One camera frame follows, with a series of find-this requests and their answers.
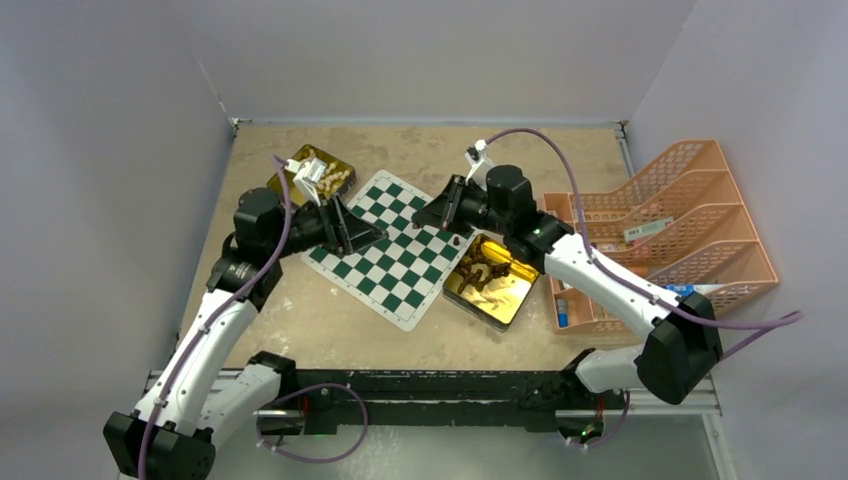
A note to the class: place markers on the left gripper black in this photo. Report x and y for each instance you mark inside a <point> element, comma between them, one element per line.
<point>350,231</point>

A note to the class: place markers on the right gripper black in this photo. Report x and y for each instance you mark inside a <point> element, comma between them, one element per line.
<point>442,212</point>

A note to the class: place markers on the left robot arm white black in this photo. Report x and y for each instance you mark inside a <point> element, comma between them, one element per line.
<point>175,428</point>

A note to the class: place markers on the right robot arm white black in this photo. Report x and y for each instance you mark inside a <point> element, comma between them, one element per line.
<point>680,342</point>

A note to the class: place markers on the white chess pieces pile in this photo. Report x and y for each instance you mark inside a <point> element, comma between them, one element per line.
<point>315,171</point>

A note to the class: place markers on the green white chess mat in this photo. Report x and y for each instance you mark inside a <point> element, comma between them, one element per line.
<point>400,277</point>

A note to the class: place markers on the brown chess pieces pile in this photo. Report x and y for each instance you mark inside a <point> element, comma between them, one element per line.
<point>478,270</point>

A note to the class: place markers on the gold tin brown pieces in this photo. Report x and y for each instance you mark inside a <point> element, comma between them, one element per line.
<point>500,301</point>

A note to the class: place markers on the blue capped tube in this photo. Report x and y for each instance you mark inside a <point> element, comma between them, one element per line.
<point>562,313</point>

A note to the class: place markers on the white label card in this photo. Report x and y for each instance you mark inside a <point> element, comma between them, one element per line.
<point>648,229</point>

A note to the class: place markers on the peach plastic file organizer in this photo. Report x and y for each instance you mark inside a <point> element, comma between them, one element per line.
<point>712,238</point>

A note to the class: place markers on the blue box in organizer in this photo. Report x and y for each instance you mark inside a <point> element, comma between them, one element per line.
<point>685,290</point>

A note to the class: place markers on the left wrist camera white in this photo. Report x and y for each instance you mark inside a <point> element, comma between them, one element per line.
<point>306,175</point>

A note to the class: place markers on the black metal base frame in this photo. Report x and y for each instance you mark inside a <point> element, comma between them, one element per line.
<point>536,401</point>

